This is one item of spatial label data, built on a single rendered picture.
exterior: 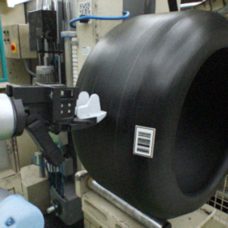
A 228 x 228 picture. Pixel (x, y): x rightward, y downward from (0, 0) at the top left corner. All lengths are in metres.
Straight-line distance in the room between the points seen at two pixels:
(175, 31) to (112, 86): 0.18
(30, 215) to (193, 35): 0.46
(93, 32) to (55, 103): 0.50
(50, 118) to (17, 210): 0.20
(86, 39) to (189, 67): 0.48
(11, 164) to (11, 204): 0.82
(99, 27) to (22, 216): 0.71
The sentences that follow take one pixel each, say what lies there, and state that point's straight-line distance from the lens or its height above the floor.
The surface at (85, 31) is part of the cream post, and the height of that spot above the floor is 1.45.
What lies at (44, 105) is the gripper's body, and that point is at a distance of 0.44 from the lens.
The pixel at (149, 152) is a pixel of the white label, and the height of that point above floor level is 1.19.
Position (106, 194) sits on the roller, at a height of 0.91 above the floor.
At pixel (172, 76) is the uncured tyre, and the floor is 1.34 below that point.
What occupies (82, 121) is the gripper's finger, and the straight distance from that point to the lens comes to 0.45.
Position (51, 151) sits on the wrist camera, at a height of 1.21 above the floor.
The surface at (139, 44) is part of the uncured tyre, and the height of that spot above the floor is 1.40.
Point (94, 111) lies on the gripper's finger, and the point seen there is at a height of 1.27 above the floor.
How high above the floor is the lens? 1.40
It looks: 16 degrees down
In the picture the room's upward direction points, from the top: straight up
